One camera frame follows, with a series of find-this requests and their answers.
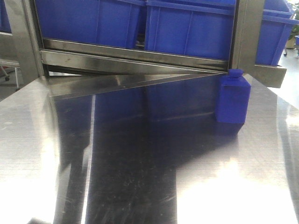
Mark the blue bottle-shaped part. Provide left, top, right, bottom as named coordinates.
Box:
left=215, top=69, right=251, bottom=124

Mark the stainless steel shelf rack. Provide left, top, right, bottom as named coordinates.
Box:
left=0, top=0, right=286, bottom=88

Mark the blue plastic bin left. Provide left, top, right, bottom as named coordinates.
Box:
left=36, top=0, right=145, bottom=49

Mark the blue plastic bin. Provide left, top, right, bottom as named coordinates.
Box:
left=36, top=0, right=145, bottom=49
left=144, top=0, right=235, bottom=60
left=255, top=0, right=299, bottom=66

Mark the blue plastic bin middle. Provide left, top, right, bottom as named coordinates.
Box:
left=144, top=0, right=235, bottom=60

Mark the green potted plant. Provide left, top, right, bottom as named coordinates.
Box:
left=285, top=0, right=299, bottom=49

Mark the blue plastic bin right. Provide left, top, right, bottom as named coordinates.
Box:
left=255, top=0, right=299, bottom=66

